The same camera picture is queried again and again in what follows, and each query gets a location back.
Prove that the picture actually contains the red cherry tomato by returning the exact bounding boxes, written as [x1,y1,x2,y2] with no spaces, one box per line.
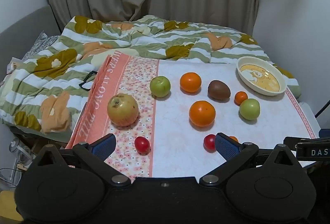
[203,134,216,151]
[134,136,151,154]

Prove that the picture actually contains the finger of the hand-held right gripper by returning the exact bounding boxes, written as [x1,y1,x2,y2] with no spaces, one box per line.
[283,137,330,147]

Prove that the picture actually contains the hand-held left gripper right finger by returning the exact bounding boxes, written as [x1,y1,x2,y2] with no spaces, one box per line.
[198,133,305,187]

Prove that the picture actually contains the brown kiwi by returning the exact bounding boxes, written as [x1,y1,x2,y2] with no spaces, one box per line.
[207,80,231,100]

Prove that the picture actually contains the grey headboard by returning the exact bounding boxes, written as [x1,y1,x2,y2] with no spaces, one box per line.
[0,5,62,60]

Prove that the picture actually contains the green apple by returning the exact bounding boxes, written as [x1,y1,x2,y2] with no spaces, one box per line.
[150,76,171,98]
[239,98,260,121]

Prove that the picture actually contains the orange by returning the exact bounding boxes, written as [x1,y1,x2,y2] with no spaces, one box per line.
[189,101,216,128]
[180,73,202,93]

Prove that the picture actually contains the striped floral blanket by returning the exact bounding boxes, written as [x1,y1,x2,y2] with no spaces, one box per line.
[0,15,302,134]

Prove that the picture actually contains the yellow round pear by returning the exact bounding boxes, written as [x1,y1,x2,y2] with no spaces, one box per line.
[107,93,140,127]

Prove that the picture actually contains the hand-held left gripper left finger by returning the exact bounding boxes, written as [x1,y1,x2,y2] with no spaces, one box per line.
[27,133,132,187]

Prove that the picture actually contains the white fan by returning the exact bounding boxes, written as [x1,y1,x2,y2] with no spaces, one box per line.
[0,138,34,188]

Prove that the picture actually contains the black cable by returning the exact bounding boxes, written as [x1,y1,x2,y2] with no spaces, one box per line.
[315,99,330,119]

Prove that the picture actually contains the black glasses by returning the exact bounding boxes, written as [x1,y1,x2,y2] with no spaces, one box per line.
[79,71,97,90]

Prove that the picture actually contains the cream oval bowl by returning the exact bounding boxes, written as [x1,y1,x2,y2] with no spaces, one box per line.
[237,56,287,96]

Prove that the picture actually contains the grey patterned pillow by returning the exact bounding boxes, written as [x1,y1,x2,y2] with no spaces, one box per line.
[22,31,61,61]

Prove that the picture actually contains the pink floral tablecloth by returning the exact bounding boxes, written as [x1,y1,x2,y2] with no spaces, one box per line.
[65,53,317,178]

